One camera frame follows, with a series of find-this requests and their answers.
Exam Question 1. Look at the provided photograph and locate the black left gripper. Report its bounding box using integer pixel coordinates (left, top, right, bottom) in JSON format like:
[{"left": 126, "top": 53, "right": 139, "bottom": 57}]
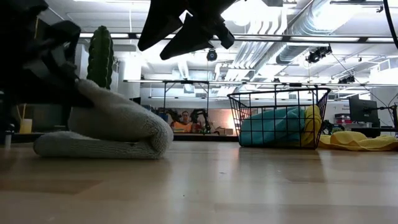
[{"left": 0, "top": 18, "right": 94, "bottom": 108}]

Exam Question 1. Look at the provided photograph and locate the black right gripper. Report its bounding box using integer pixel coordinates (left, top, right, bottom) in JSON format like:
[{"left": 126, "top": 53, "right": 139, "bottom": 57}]
[{"left": 137, "top": 0, "right": 246, "bottom": 61}]

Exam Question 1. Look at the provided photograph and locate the grey microfiber towel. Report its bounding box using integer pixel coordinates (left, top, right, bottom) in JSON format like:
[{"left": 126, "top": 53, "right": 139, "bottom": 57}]
[{"left": 33, "top": 79, "right": 174, "bottom": 161}]

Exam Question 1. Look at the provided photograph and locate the black wire basket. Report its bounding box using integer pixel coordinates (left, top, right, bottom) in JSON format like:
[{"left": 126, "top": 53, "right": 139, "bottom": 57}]
[{"left": 227, "top": 87, "right": 331, "bottom": 149}]

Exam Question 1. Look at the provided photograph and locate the yellow microfiber towel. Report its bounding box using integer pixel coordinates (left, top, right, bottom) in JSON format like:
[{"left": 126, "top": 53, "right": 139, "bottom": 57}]
[
  {"left": 300, "top": 105, "right": 323, "bottom": 147},
  {"left": 318, "top": 130, "right": 398, "bottom": 152}
]

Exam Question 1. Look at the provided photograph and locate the green cactus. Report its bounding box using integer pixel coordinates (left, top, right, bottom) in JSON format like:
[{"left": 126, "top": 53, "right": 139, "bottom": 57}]
[{"left": 86, "top": 25, "right": 114, "bottom": 90}]

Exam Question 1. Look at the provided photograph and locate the yellow cup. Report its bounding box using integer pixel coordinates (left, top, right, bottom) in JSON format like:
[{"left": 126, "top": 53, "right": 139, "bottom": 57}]
[{"left": 17, "top": 104, "right": 34, "bottom": 134}]

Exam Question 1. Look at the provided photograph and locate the person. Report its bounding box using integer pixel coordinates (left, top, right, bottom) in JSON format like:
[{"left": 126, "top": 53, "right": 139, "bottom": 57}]
[{"left": 170, "top": 110, "right": 200, "bottom": 133}]

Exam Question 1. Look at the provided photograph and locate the linear ceiling light fixture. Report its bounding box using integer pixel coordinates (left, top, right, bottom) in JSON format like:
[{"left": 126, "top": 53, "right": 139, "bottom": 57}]
[{"left": 79, "top": 32, "right": 398, "bottom": 44}]

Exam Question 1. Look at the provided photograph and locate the black ceiling spotlight cluster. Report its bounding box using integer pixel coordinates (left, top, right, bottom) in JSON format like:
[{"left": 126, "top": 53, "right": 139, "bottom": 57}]
[
  {"left": 306, "top": 45, "right": 333, "bottom": 64},
  {"left": 338, "top": 75, "right": 356, "bottom": 85}
]

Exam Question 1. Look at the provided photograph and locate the black computer monitor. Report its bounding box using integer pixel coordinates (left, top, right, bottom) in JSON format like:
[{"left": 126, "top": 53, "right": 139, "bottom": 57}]
[{"left": 348, "top": 98, "right": 381, "bottom": 128}]

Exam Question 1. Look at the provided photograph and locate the black background desk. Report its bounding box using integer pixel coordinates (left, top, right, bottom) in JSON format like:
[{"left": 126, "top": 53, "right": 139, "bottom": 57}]
[{"left": 351, "top": 126, "right": 398, "bottom": 138}]

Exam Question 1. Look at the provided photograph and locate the black background station frame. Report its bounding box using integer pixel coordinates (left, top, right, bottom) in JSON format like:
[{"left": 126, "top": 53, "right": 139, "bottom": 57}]
[{"left": 124, "top": 79, "right": 212, "bottom": 131}]

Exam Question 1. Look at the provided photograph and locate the black aluminium table frame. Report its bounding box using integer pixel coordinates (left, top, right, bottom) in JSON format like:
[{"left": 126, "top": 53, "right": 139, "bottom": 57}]
[{"left": 172, "top": 133, "right": 239, "bottom": 142}]

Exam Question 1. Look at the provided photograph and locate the silver ceiling air duct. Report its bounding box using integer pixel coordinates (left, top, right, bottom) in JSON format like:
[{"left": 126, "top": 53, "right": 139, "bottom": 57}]
[{"left": 217, "top": 0, "right": 333, "bottom": 82}]

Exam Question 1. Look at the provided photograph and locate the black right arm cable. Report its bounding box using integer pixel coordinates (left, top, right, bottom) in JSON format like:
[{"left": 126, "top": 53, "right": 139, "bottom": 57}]
[{"left": 384, "top": 0, "right": 398, "bottom": 50}]

